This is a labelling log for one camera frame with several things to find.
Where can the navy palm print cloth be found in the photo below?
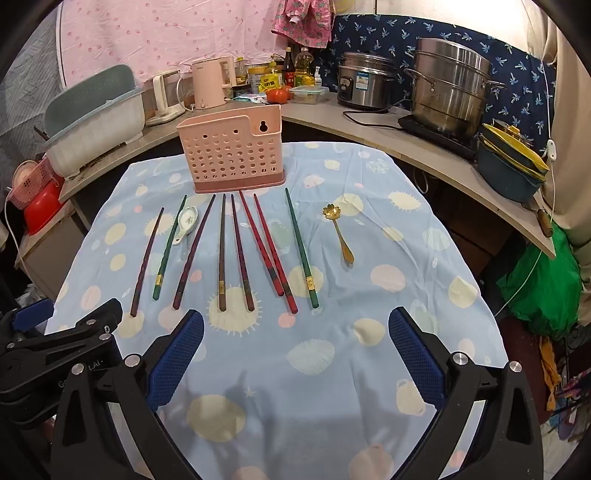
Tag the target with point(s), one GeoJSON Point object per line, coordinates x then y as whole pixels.
{"type": "Point", "coordinates": [397, 37]}

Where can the wet wipes pack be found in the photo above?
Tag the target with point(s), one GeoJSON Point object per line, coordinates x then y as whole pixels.
{"type": "Point", "coordinates": [247, 97]}

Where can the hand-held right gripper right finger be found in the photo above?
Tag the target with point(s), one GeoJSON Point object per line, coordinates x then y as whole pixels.
{"type": "Point", "coordinates": [415, 355]}

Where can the red plastic basin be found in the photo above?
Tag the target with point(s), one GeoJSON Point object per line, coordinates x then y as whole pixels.
{"type": "Point", "coordinates": [44, 207]}

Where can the pink round container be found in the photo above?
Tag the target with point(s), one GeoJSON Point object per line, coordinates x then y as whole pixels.
{"type": "Point", "coordinates": [22, 173]}

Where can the white ceramic spoon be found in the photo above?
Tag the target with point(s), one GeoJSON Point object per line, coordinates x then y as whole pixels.
{"type": "Point", "coordinates": [188, 216]}

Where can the yellow seasoning bottle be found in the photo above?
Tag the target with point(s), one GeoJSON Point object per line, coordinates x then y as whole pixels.
{"type": "Point", "coordinates": [272, 81]}

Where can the orange cloth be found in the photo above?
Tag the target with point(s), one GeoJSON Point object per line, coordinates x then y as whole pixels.
{"type": "Point", "coordinates": [550, 369]}

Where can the black induction cooktop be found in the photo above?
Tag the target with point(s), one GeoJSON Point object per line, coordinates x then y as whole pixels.
{"type": "Point", "coordinates": [443, 138]}

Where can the green plastic bag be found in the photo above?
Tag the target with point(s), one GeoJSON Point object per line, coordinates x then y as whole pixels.
{"type": "Point", "coordinates": [540, 286]}

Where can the green chopstick gold band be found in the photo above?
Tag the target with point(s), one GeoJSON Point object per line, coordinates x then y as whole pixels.
{"type": "Point", "coordinates": [169, 247]}
{"type": "Point", "coordinates": [302, 248]}

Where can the stack of teal yellow bowls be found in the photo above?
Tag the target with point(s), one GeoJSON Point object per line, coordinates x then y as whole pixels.
{"type": "Point", "coordinates": [505, 170]}

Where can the pink electric kettle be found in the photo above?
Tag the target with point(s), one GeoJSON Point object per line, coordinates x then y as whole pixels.
{"type": "Point", "coordinates": [207, 87]}

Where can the gold flower spoon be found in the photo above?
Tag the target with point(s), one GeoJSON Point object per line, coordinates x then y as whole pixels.
{"type": "Point", "coordinates": [344, 244]}

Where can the pink pineapple print garment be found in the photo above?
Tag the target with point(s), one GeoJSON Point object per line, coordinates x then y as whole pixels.
{"type": "Point", "coordinates": [302, 21]}

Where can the dark soy sauce bottle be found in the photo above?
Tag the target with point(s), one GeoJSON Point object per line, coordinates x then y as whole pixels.
{"type": "Point", "coordinates": [289, 69]}

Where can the small white pump bottle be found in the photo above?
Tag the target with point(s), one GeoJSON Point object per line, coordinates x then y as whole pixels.
{"type": "Point", "coordinates": [318, 78]}

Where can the steel steamer pot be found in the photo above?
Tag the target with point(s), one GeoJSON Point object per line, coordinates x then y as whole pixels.
{"type": "Point", "coordinates": [450, 87]}

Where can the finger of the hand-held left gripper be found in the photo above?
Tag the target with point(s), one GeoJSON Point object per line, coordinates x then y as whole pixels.
{"type": "Point", "coordinates": [87, 323]}
{"type": "Point", "coordinates": [27, 314]}

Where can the brown sauce bottle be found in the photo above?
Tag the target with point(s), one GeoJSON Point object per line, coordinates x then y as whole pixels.
{"type": "Point", "coordinates": [240, 74]}

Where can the cooking oil bottle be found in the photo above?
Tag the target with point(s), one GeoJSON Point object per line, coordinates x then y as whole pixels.
{"type": "Point", "coordinates": [304, 69]}

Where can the grey cabinet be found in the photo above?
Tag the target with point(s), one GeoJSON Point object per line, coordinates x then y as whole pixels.
{"type": "Point", "coordinates": [51, 258]}

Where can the pink plastic basket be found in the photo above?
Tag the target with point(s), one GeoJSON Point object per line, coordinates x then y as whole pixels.
{"type": "Point", "coordinates": [32, 184]}

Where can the pink perforated utensil holder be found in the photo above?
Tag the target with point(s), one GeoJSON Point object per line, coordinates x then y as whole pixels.
{"type": "Point", "coordinates": [231, 152]}

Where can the glass food container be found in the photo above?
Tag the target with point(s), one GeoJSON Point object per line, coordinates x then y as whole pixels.
{"type": "Point", "coordinates": [309, 94]}

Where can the pink dotted curtain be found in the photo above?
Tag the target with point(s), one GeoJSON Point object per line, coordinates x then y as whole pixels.
{"type": "Point", "coordinates": [161, 32]}

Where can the brown chopstick gold band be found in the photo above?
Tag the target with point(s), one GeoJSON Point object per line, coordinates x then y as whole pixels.
{"type": "Point", "coordinates": [222, 251]}

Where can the teal white dish rack bin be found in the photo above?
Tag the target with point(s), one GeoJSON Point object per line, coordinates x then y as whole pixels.
{"type": "Point", "coordinates": [97, 134]}

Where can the steel rice cooker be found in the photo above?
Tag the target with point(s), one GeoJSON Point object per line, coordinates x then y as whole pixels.
{"type": "Point", "coordinates": [364, 83]}

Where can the white glass blender jug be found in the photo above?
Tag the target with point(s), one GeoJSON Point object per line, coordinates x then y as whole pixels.
{"type": "Point", "coordinates": [161, 99]}

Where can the beige curtain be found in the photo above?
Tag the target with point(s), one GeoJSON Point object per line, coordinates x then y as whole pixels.
{"type": "Point", "coordinates": [572, 115]}

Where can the dark red wooden chopstick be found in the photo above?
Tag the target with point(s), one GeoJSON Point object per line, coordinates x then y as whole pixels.
{"type": "Point", "coordinates": [242, 259]}
{"type": "Point", "coordinates": [147, 261]}
{"type": "Point", "coordinates": [194, 252]}

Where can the grey striped curtain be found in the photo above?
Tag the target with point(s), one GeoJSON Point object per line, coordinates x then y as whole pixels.
{"type": "Point", "coordinates": [27, 83]}

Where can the light blue printed tablecloth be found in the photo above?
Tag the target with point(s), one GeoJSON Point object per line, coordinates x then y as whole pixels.
{"type": "Point", "coordinates": [323, 350]}

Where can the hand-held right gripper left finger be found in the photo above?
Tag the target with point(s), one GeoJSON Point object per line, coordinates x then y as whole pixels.
{"type": "Point", "coordinates": [178, 360]}

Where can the yellow powder can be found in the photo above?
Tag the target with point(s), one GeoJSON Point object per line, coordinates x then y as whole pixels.
{"type": "Point", "coordinates": [256, 81]}

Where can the red tomato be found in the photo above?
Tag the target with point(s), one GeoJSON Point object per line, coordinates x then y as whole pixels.
{"type": "Point", "coordinates": [277, 95]}

